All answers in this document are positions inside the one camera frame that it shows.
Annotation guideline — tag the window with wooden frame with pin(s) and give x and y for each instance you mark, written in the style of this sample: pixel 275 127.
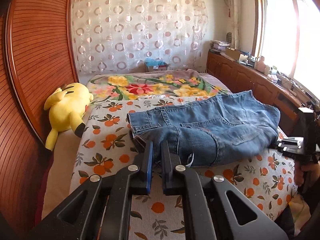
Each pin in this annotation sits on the window with wooden frame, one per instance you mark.
pixel 287 38

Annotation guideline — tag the wooden slatted wardrobe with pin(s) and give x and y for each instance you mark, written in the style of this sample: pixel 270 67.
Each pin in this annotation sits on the wooden slatted wardrobe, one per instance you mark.
pixel 36 59

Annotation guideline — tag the cardboard box on cabinet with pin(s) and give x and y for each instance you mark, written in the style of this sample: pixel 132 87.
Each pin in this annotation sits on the cardboard box on cabinet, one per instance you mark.
pixel 235 54

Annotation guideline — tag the blue denim jeans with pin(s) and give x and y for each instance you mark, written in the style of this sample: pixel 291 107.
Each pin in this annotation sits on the blue denim jeans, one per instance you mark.
pixel 217 131

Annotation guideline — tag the circle pattern sheer curtain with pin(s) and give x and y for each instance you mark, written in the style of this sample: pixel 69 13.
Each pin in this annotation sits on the circle pattern sheer curtain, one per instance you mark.
pixel 122 36

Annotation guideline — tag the box with teal cloth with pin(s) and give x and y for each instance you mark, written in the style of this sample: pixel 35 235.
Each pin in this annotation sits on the box with teal cloth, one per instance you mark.
pixel 153 65

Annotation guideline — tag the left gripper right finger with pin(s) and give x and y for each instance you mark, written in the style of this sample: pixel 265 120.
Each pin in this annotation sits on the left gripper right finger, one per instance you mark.
pixel 213 208

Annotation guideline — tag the beige window curtain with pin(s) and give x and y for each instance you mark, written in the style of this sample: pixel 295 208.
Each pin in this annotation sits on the beige window curtain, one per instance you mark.
pixel 235 9

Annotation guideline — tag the pink bottle on cabinet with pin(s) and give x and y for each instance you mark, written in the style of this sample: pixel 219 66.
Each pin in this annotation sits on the pink bottle on cabinet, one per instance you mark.
pixel 259 64

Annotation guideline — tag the floral pink blanket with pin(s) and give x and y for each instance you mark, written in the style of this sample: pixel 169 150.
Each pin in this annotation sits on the floral pink blanket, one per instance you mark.
pixel 171 83

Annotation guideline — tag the yellow Pikachu plush toy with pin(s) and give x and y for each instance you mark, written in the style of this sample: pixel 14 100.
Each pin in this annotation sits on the yellow Pikachu plush toy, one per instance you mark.
pixel 67 107

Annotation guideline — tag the long wooden sideboard cabinet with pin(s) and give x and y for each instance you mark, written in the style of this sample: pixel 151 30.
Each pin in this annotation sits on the long wooden sideboard cabinet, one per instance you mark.
pixel 239 78

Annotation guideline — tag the stack of books papers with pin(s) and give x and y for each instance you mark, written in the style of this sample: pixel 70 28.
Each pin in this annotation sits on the stack of books papers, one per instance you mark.
pixel 219 46

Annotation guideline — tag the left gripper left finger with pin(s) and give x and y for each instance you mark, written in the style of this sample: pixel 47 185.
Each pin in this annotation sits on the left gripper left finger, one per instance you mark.
pixel 100 207

